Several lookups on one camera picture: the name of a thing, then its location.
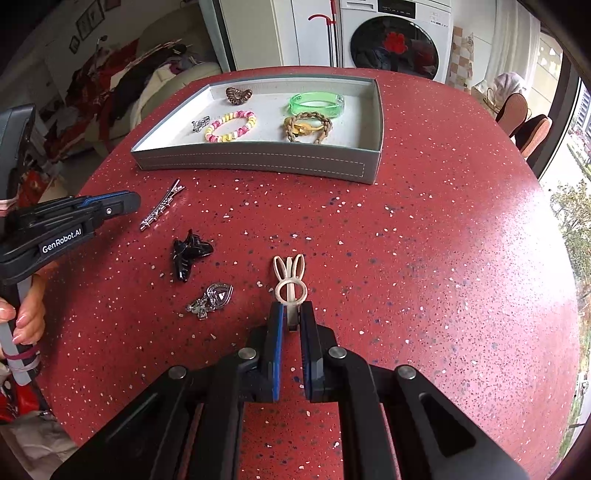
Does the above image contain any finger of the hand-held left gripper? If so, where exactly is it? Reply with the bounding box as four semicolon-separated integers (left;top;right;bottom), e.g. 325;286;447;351
85;191;141;206
69;196;141;232

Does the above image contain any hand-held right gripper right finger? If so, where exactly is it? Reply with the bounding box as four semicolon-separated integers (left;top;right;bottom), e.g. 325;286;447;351
299;302;529;480

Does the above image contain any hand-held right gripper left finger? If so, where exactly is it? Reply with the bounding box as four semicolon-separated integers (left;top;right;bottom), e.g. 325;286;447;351
51;302;284;480

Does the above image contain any long rhinestone hair clip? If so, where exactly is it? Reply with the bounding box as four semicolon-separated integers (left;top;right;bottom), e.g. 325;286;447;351
140;179;188;232

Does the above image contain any beige bunny hair clip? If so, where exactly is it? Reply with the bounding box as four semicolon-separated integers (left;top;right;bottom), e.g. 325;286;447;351
272;254;307;332

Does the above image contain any pink yellow spiral hair tie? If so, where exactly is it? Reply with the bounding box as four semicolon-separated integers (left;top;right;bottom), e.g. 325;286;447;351
204;111;257;144

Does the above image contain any grey jewelry tray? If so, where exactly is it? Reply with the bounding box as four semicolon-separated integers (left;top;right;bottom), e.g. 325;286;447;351
130;74;385;185

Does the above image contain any tan knotted hair tie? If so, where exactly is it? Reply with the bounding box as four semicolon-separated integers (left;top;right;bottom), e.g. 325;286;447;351
288;115;324;134

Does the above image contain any green translucent bangle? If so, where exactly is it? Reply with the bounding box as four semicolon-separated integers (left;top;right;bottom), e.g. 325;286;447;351
289;91;346;118

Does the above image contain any brown braided bracelet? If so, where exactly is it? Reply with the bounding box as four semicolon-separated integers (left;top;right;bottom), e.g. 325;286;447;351
283;114;334;145

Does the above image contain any person's left hand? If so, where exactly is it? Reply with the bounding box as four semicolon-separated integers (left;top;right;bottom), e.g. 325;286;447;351
0;263;58;347

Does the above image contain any silver heart brooch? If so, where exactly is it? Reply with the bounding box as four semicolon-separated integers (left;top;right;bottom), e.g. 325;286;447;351
185;282;235;320

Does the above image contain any black claw hair clip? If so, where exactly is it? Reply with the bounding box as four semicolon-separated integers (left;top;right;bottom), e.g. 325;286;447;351
172;232;214;282

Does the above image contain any red printed blanket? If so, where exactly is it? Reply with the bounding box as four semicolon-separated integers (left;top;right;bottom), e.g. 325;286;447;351
39;41;139;158

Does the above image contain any pile of clothes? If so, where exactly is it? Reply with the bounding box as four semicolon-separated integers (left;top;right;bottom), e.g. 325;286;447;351
99;39;199;139

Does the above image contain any pale green sofa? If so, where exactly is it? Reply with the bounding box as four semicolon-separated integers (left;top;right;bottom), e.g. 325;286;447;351
92;9;222;153

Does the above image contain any white cabinet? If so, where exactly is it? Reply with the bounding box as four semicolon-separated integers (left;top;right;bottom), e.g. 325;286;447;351
219;0;342;72

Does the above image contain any red hooked pole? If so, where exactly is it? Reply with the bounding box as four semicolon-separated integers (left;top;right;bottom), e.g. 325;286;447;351
308;0;340;68

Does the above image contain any brown chair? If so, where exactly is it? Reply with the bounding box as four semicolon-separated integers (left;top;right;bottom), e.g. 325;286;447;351
496;92;529;137
515;115;553;158

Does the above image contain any white washing machine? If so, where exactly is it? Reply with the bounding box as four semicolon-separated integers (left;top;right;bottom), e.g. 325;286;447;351
339;0;453;84

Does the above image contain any white cloth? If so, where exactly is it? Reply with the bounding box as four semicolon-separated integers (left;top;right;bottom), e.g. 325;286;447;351
475;71;525;106

